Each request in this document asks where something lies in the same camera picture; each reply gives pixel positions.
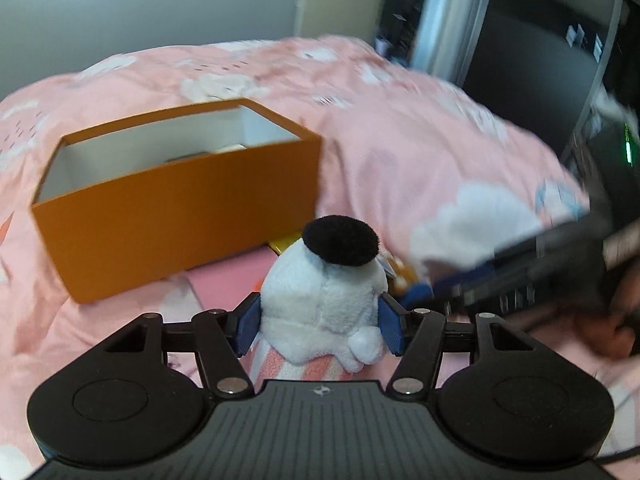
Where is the brown sailor bear plush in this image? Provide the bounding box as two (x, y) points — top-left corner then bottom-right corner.
(381, 254), (436, 308)

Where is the person's right hand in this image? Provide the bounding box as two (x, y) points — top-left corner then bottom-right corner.
(575, 305), (640, 361)

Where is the pale door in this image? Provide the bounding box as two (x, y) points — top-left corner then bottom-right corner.
(295, 0), (396, 48)

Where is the pink printed blanket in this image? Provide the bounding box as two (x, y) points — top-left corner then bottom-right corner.
(0, 35), (640, 480)

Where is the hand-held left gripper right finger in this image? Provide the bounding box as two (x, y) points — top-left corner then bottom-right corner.
(378, 292), (538, 398)

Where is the dark wardrobe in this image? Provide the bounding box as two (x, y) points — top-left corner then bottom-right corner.
(460, 0), (626, 161)

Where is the yellow plastic toy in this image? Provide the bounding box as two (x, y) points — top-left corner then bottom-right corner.
(267, 236), (307, 257)

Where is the pink notebook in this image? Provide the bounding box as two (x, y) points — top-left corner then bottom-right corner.
(186, 249), (276, 313)

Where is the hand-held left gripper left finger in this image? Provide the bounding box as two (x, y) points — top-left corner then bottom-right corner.
(102, 294), (262, 398)

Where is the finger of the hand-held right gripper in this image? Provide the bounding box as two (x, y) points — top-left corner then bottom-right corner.
(429, 259), (506, 295)
(445, 280), (546, 317)

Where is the orange cardboard box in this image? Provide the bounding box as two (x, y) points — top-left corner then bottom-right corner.
(31, 98), (323, 305)

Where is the panda plush toy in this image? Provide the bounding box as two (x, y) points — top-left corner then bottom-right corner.
(248, 215), (392, 386)

